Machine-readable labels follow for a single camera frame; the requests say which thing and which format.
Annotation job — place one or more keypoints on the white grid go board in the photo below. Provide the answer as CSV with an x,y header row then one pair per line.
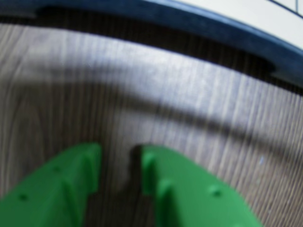
x,y
236,30

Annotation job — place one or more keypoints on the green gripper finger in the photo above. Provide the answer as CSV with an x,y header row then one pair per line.
x,y
47,196
194,201

